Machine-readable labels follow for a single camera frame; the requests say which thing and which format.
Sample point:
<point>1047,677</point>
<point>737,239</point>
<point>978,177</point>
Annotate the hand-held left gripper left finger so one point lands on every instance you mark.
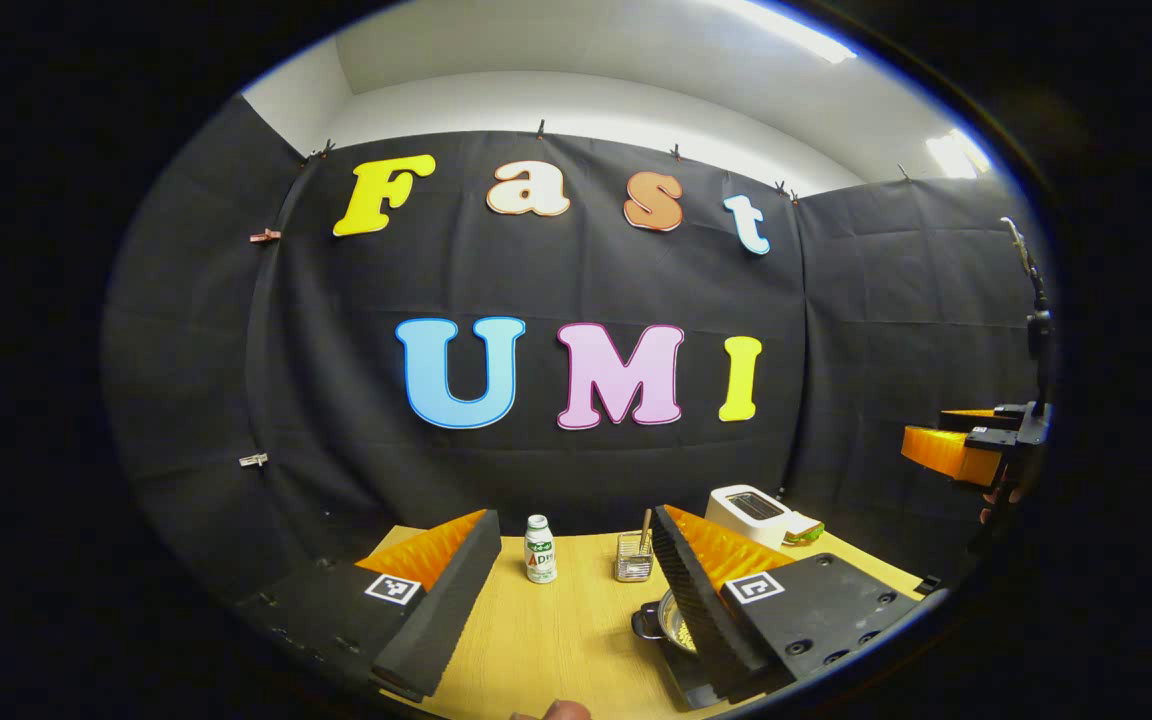
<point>456,600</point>

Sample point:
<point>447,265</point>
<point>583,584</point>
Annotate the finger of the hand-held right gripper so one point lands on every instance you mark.
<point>976,418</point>
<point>946,452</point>

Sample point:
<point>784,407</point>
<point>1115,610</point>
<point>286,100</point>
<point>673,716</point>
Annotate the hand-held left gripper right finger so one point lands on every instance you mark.
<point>701,610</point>

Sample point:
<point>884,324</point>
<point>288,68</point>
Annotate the pile of soybeans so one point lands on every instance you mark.
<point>681,630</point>

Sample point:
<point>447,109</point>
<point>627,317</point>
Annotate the stainless steel pot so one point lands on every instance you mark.
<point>648,625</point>

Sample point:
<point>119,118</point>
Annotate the white green label bottle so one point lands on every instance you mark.
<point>540,560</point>

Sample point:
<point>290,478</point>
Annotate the white toaster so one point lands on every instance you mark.
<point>746,510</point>

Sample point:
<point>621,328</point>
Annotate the toy sandwich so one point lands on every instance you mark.
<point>804,530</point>

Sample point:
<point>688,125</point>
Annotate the black table edge clamp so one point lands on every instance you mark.
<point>928,585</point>

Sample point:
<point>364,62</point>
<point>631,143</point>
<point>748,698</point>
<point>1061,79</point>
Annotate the small silver clip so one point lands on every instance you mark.
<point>253,460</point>

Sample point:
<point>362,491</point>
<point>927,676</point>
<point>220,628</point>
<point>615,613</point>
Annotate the small red clip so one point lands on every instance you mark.
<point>264,236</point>

